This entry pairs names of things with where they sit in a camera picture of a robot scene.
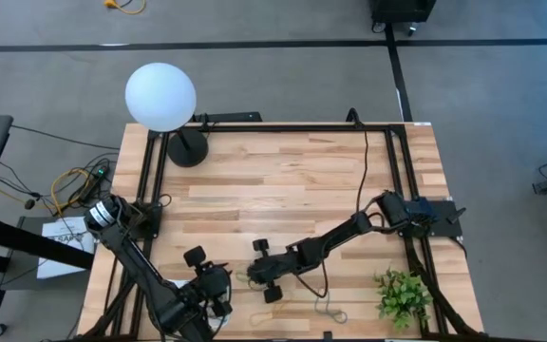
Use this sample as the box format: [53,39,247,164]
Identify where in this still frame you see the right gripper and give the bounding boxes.
[247,238,301,305]

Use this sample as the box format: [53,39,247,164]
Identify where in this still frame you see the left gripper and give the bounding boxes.
[183,245,234,318]

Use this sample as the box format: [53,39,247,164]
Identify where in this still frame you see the green rubber band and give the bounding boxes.
[234,270,256,293]

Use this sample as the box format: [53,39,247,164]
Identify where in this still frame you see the white plastic bin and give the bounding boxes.
[157,278,231,333]

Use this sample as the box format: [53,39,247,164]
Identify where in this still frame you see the tan rubber band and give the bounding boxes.
[248,301,295,328]

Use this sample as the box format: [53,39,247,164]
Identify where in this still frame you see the grey rubber band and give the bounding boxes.
[312,287,349,326]

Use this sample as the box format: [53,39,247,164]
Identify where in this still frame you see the green artificial plant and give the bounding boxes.
[372,267,434,333]

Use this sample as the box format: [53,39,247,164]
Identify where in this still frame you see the white printed paper sheet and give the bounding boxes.
[36,216,97,280]

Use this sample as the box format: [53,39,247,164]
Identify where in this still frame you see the black power strip green light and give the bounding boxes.
[79,163,111,203]

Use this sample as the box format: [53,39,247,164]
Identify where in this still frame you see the white globe table lamp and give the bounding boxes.
[124,62,209,168]

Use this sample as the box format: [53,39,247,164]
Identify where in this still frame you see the black wheeled cart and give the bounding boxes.
[369,0,438,37]

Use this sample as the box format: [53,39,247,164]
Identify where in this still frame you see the black aluminium table frame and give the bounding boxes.
[81,122,486,342]

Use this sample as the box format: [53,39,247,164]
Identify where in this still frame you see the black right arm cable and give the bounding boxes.
[347,106,370,213]

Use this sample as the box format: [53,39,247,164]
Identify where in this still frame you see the yellow floor cable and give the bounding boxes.
[49,167,95,218]

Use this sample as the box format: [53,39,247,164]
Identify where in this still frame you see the black floor cable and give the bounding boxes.
[9,123,121,152]

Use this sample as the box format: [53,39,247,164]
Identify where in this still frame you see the yellow extension cable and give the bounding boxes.
[104,0,147,16]

